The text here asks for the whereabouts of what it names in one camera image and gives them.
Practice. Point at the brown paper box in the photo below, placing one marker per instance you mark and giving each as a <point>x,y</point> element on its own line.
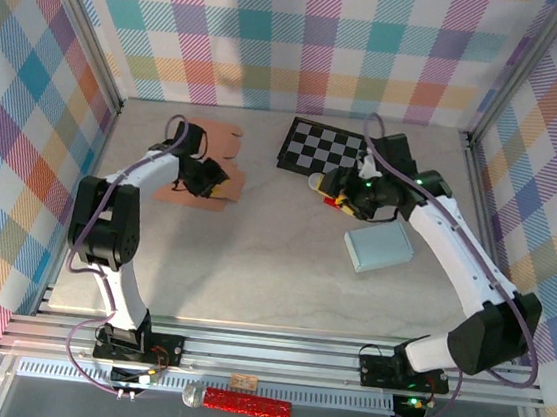
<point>226,137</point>

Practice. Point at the light blue paper box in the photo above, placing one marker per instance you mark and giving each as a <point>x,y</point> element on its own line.
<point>379,247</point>

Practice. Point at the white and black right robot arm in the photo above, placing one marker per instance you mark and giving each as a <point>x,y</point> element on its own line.
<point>455,249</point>

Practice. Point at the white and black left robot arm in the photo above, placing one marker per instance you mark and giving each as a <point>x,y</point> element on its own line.
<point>154,169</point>

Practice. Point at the red toy brick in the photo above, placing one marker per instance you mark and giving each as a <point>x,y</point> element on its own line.
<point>330,203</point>

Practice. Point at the yellow toy brick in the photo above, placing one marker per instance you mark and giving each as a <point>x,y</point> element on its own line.
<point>344,203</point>

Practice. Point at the black and grey checkerboard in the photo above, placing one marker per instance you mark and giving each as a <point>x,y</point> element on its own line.
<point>316,145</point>

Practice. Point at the small wooden tag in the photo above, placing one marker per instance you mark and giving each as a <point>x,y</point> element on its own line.
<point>244,382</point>

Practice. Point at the red glitter toy microphone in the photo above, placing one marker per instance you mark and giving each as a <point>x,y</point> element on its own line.
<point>246,403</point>

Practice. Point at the aluminium side frame rail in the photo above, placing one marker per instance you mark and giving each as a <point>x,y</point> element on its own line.
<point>99,160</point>
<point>481,196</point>

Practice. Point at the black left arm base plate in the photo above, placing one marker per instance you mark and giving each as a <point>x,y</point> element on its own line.
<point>167,347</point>

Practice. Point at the aluminium front frame rail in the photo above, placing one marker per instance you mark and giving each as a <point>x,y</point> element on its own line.
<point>267,355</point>

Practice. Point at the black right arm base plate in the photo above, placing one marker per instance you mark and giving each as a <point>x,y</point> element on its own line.
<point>376,370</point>

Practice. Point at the aluminium frame post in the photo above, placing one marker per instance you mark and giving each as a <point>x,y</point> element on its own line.
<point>78,19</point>
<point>520,70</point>

